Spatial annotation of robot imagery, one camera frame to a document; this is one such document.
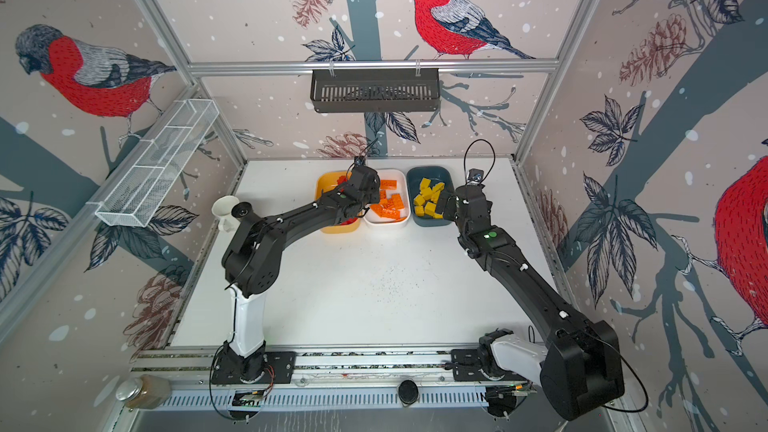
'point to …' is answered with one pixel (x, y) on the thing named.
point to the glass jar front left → (144, 392)
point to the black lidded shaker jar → (243, 212)
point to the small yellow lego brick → (430, 208)
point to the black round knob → (408, 393)
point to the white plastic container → (402, 188)
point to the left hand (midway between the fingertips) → (373, 185)
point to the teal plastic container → (436, 174)
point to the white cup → (222, 210)
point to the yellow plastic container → (324, 181)
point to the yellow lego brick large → (419, 200)
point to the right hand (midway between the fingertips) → (455, 197)
